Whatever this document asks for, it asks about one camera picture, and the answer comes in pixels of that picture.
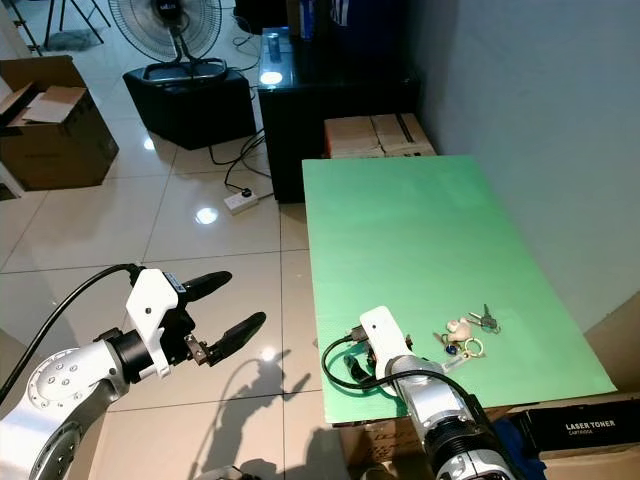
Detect brown cardboard box under board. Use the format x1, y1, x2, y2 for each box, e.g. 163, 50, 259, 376
335, 405, 541, 473

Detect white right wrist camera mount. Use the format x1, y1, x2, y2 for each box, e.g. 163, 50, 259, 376
358, 306, 411, 373

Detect green table board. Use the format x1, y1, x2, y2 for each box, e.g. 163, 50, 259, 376
302, 155, 618, 421

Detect black laser toner box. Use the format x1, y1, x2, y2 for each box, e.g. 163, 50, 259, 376
525, 395, 640, 461

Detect black standing fan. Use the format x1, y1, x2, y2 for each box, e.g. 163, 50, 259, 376
108, 0, 229, 81

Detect robot leg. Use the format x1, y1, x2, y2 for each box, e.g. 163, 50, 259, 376
200, 465, 253, 480

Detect black glossy cabinet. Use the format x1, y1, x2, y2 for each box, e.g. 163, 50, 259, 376
257, 28, 423, 204

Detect white power strip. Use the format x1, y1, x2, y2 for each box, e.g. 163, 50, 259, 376
225, 188, 261, 214

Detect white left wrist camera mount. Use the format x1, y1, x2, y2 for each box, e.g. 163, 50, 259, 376
125, 268, 191, 379

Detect black chair legs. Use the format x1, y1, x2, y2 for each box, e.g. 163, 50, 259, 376
10, 0, 111, 51

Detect blue cloth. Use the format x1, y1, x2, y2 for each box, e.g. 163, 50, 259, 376
500, 415, 553, 477

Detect cardboard box with black stripe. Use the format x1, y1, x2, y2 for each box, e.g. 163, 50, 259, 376
372, 112, 438, 158

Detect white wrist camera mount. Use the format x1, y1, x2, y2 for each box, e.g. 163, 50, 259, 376
125, 268, 191, 379
358, 306, 411, 373

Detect closed plain cardboard box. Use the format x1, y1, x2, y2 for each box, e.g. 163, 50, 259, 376
325, 115, 391, 159

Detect black floor cable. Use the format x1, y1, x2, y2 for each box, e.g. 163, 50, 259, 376
208, 125, 276, 196

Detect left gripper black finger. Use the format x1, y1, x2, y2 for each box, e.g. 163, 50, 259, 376
206, 312, 268, 366
181, 270, 233, 296

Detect open brown cardboard box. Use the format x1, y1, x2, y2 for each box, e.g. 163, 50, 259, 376
0, 55, 119, 191

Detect key bunch with beige charm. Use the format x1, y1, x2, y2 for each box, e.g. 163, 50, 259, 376
435, 303, 501, 361

